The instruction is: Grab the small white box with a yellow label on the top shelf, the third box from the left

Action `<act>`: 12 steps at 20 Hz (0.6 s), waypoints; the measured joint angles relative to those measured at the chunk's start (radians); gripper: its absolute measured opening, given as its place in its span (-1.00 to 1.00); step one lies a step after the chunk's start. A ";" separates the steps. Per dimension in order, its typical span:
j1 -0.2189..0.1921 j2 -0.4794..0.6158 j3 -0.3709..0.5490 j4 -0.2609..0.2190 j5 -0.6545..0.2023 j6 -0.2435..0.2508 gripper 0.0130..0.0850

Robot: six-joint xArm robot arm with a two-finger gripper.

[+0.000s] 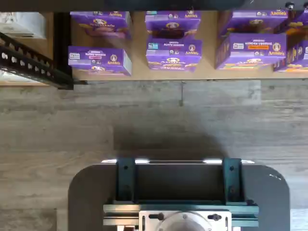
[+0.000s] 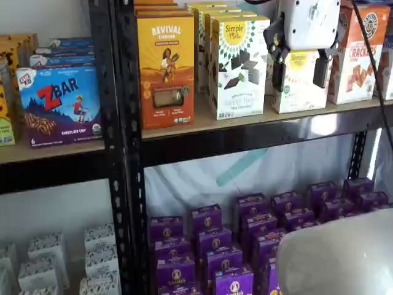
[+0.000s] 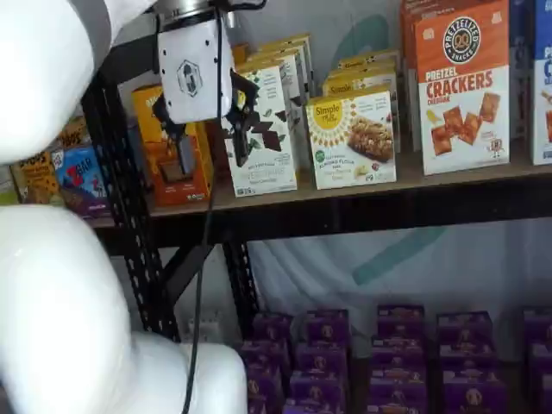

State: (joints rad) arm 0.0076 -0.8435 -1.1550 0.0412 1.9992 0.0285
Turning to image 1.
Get dark grey mobile robot base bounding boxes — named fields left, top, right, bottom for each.
left=67, top=163, right=291, bottom=231

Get grey robot arm base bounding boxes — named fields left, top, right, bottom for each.
left=155, top=211, right=213, bottom=231

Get purple Annie's macaroni box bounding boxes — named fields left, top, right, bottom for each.
left=68, top=46, right=132, bottom=77
left=274, top=10, right=308, bottom=35
left=219, top=10, right=289, bottom=37
left=70, top=11, right=132, bottom=40
left=145, top=36, right=203, bottom=73
left=272, top=39, right=308, bottom=73
left=145, top=10, right=202, bottom=39

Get purple Annie's box orange label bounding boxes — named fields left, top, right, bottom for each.
left=214, top=33, right=288, bottom=71

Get white packages beside shelf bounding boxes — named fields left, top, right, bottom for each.
left=0, top=12, right=47, bottom=39

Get white metal mounting plate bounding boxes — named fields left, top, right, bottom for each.
left=139, top=210, right=232, bottom=231

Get black perforated diagonal brace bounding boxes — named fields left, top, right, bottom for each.
left=0, top=32, right=89, bottom=90

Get teal aluminium mounting frame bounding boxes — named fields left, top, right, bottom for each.
left=103, top=157, right=260, bottom=227

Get dark shelf edge rail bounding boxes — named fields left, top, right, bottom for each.
left=0, top=0, right=308, bottom=13

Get black shelf post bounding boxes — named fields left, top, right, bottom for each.
left=53, top=12, right=75, bottom=90

